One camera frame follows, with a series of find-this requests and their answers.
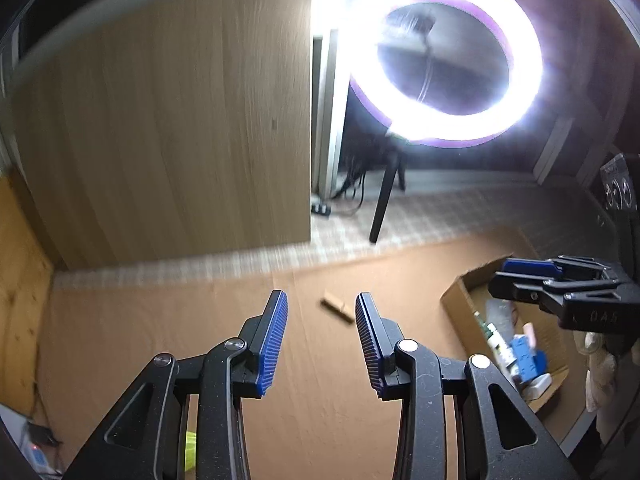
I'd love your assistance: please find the green white tube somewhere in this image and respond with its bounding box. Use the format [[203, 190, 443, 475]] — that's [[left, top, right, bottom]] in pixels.
[[473, 311, 516, 370]]

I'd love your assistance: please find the blue plastic plate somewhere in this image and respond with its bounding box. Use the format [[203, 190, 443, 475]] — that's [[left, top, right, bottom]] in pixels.
[[510, 336, 548, 385]]

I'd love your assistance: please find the pink lip balm tube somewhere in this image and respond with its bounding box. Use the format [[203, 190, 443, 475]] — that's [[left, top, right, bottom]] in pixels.
[[523, 322, 537, 354]]

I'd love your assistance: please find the white power adapter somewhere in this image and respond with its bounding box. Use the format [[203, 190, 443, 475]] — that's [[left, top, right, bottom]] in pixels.
[[518, 373, 552, 402]]

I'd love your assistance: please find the gloved right hand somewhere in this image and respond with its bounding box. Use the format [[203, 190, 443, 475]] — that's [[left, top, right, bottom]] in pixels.
[[574, 332, 617, 413]]

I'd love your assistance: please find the cardboard box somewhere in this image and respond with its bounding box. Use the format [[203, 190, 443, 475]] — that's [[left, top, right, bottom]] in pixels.
[[440, 258, 586, 418]]

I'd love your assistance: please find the wooden clothespin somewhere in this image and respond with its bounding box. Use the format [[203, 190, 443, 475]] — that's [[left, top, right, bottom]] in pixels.
[[321, 292, 355, 323]]

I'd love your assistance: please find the yellow shuttlecock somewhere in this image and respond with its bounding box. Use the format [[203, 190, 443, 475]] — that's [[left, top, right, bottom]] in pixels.
[[184, 431, 196, 472]]

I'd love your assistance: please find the black power strip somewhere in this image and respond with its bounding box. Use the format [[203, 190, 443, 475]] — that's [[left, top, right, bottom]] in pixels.
[[310, 203, 332, 218]]

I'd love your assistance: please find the wooden cabinet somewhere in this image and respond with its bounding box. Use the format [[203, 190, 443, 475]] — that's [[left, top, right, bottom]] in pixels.
[[11, 0, 311, 270]]

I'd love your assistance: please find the black camera box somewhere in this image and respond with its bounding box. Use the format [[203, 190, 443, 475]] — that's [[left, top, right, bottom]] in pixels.
[[600, 153, 640, 212]]

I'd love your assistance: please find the ring light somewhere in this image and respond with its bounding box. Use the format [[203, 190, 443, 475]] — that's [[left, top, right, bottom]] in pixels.
[[344, 0, 544, 148]]

